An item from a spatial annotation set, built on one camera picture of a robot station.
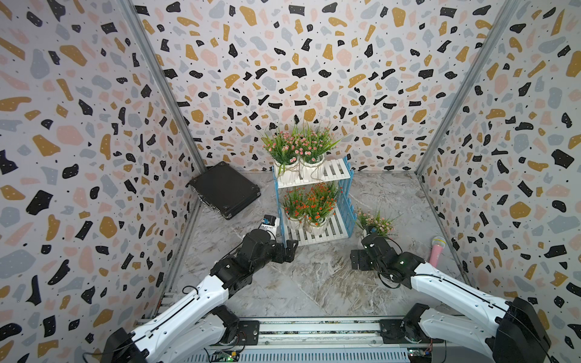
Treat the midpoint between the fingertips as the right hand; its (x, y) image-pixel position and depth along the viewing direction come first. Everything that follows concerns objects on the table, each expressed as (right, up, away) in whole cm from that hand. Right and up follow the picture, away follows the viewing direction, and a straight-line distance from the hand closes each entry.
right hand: (361, 255), depth 84 cm
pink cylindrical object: (+33, +2, +8) cm, 34 cm away
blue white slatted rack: (-8, +31, 0) cm, 32 cm away
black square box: (-60, +25, +28) cm, 71 cm away
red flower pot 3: (-13, +22, +6) cm, 26 cm away
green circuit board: (-47, -27, -14) cm, 56 cm away
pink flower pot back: (+2, +12, -1) cm, 12 cm away
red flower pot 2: (-16, +12, +3) cm, 21 cm away
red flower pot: (-25, +18, +4) cm, 31 cm away
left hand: (-26, +7, -7) cm, 28 cm away
